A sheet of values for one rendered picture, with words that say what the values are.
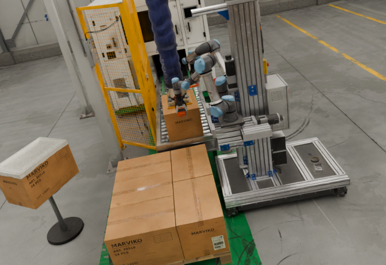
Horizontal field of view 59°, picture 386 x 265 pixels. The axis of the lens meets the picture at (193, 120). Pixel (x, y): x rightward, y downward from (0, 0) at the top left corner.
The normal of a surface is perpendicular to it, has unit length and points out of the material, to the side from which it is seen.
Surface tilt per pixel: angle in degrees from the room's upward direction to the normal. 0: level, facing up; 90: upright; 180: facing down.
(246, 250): 0
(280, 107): 90
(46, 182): 90
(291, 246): 0
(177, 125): 90
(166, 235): 90
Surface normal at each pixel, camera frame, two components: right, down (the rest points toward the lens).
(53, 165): 0.89, 0.05
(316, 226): -0.18, -0.88
